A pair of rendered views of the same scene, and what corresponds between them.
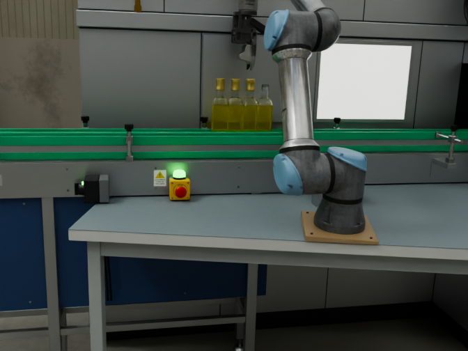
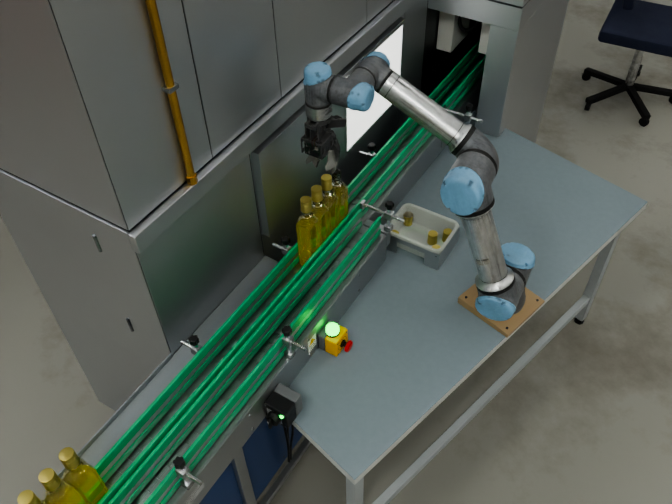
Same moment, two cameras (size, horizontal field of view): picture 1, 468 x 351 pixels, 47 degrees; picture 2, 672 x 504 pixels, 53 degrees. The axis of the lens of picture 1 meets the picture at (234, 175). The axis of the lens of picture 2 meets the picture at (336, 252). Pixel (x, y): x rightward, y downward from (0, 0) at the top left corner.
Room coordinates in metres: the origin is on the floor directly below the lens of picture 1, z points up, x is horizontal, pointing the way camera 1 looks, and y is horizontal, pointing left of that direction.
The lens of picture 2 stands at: (0.93, 1.08, 2.54)
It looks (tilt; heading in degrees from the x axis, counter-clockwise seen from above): 47 degrees down; 315
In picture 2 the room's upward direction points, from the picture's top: 2 degrees counter-clockwise
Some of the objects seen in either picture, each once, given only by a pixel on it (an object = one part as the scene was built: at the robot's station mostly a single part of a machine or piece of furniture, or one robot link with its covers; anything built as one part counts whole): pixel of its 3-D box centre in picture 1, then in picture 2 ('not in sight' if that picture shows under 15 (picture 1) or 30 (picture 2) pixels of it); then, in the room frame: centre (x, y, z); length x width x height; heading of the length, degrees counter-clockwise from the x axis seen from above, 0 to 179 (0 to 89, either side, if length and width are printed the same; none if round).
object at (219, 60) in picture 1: (310, 81); (337, 120); (2.26, -0.30, 1.15); 0.90 x 0.03 x 0.34; 101
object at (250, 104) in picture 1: (248, 125); (328, 217); (2.07, -0.05, 0.99); 0.06 x 0.06 x 0.21; 12
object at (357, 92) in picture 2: not in sight; (353, 91); (1.98, -0.08, 1.50); 0.11 x 0.11 x 0.08; 16
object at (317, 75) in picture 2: not in sight; (318, 85); (2.07, -0.03, 1.51); 0.09 x 0.08 x 0.11; 16
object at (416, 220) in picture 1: (317, 182); (361, 209); (2.20, -0.35, 0.73); 1.58 x 1.52 x 0.04; 87
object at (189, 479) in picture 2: not in sight; (190, 477); (1.72, 0.81, 0.94); 0.07 x 0.04 x 0.13; 11
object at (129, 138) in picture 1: (129, 144); (295, 346); (1.81, 0.36, 0.94); 0.07 x 0.04 x 0.13; 11
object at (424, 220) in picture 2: not in sight; (421, 234); (1.90, -0.35, 0.80); 0.22 x 0.17 x 0.09; 11
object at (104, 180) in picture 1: (97, 189); (283, 406); (1.77, 0.47, 0.79); 0.08 x 0.08 x 0.08; 11
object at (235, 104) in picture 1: (234, 125); (318, 228); (2.06, 0.01, 0.99); 0.06 x 0.06 x 0.21; 11
